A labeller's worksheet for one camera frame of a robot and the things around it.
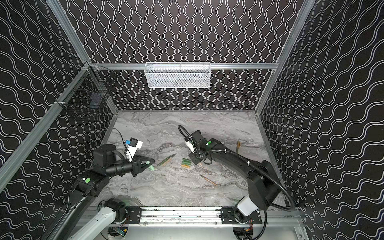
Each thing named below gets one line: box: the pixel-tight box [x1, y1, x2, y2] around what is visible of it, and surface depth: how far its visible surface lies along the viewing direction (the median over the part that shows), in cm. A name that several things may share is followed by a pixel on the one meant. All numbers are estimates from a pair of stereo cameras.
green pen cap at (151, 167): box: [146, 161, 155, 171], surface depth 67 cm
